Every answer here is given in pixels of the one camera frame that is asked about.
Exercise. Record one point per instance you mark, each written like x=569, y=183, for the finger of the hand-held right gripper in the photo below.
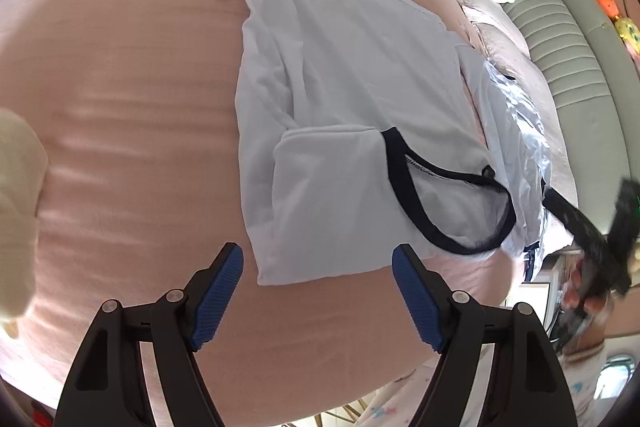
x=575, y=219

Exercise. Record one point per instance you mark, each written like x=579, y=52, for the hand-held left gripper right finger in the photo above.
x=417, y=302

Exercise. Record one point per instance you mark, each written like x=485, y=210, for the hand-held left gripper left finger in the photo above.
x=217, y=297

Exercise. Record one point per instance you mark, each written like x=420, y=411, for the shiny white satin garment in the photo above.
x=520, y=132

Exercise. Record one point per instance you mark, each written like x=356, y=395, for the white t-shirt navy trim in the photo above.
x=325, y=207

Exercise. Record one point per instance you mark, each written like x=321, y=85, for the person's right hand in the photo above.
x=582, y=287

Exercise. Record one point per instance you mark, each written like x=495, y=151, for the grey padded headboard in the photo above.
x=575, y=32

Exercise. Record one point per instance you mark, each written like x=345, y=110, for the yellow square plush toy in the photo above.
x=627, y=32

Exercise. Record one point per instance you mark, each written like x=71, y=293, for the small red object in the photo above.
x=42, y=414

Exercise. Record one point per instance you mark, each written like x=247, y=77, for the cream folded garment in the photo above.
x=20, y=207

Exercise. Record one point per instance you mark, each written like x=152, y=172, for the small orange plush toy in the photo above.
x=606, y=2

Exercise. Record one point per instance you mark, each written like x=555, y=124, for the pink round bed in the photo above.
x=125, y=57

